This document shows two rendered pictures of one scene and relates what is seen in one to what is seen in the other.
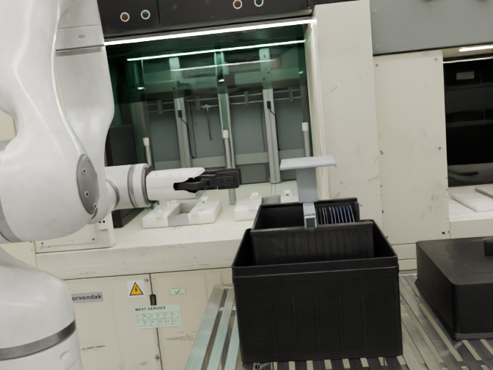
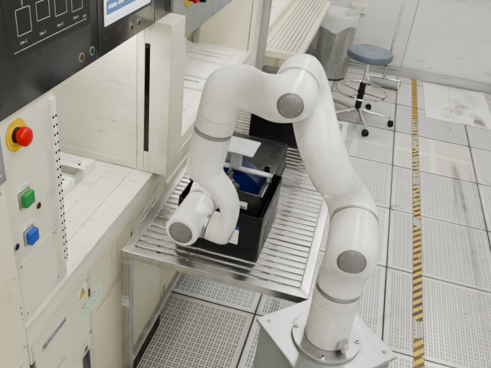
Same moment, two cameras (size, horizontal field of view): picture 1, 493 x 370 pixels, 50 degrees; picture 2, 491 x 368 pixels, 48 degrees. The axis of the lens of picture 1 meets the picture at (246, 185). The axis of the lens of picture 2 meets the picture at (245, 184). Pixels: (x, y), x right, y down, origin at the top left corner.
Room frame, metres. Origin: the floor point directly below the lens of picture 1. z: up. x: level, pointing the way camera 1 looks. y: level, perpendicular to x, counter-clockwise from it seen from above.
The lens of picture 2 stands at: (0.76, 1.39, 1.89)
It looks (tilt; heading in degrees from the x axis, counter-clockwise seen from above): 32 degrees down; 276
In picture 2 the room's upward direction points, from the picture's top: 7 degrees clockwise
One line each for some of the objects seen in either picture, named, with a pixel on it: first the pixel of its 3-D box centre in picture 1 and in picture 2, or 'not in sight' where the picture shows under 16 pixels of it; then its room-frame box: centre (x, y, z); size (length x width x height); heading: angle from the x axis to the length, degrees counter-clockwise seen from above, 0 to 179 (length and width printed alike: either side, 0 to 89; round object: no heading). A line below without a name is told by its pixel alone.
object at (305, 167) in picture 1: (311, 243); (233, 188); (0.96, -0.11, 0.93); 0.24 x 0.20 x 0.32; 174
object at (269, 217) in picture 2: (314, 283); (230, 207); (0.96, -0.11, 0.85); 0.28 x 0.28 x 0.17; 84
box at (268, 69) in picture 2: not in sight; (286, 106); (0.88, -0.92, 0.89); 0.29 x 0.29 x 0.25; 89
